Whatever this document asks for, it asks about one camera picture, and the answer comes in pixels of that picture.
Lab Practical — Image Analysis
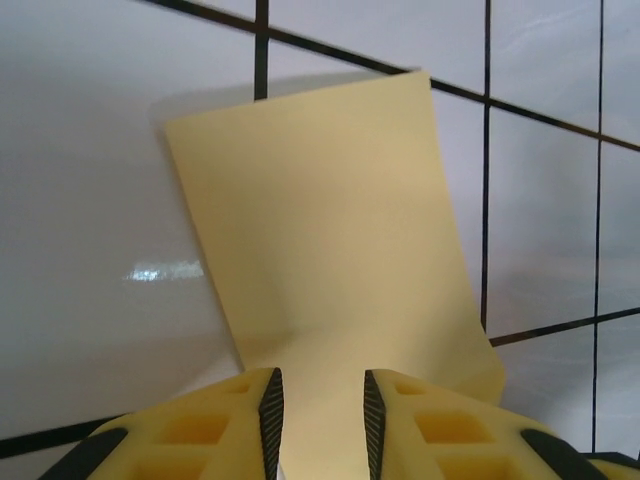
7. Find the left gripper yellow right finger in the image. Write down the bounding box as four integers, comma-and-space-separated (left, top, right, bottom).
362, 368, 640, 480

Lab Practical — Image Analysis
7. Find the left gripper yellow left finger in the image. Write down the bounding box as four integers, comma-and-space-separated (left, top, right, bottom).
58, 366, 285, 480

